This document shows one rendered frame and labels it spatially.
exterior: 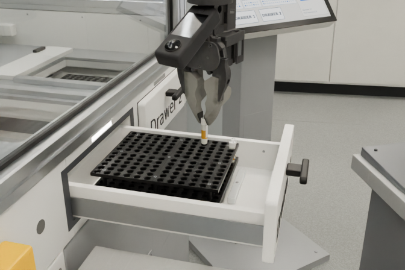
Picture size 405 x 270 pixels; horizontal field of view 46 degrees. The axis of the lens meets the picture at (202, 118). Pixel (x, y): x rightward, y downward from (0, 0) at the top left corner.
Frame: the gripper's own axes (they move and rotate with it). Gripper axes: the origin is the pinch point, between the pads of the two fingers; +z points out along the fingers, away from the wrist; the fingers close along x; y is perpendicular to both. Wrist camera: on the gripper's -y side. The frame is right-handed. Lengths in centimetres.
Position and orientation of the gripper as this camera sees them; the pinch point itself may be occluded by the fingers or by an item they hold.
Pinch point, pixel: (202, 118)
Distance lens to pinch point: 78.4
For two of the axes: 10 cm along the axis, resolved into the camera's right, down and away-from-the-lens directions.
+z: 0.0, 9.2, 3.9
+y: 5.5, -3.2, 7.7
